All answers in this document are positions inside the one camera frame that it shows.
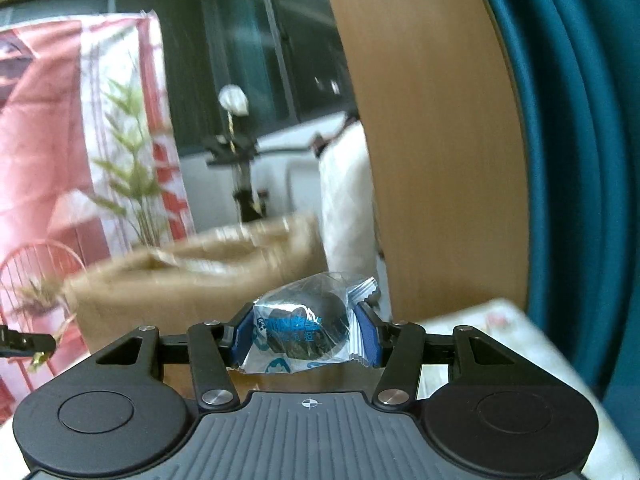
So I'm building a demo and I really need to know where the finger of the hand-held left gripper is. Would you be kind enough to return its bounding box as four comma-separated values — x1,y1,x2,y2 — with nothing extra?
0,326,57,362

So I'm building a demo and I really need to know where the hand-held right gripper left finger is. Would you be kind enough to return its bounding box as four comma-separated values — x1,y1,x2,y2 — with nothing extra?
94,303,259,411

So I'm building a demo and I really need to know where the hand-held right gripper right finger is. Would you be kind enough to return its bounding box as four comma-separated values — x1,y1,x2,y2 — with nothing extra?
352,300,527,409

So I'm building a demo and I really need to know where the blue clear-wrapped snack packet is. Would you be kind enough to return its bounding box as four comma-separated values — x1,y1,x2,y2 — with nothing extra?
231,270,382,375

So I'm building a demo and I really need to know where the taped cardboard box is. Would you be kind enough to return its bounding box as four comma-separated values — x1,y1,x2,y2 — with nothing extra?
62,212,329,362

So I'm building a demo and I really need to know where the white quilted cover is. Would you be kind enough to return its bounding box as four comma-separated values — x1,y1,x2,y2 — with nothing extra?
317,121,382,282

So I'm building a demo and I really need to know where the red printed cloth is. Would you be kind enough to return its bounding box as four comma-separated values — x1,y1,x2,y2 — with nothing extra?
0,10,199,397

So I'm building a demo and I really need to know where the wooden chair back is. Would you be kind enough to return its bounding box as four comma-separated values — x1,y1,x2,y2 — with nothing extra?
315,0,532,324

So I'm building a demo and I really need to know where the white plastic bag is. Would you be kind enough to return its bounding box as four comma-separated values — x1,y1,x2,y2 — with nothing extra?
218,84,250,117

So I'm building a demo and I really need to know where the teal curtain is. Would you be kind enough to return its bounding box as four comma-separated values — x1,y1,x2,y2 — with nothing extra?
470,0,640,411

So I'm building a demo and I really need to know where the dark glass window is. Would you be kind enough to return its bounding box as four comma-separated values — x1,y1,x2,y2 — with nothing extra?
107,0,362,162

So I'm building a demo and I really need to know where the black bike handlebar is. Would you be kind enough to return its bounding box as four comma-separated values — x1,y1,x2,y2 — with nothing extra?
205,114,362,224

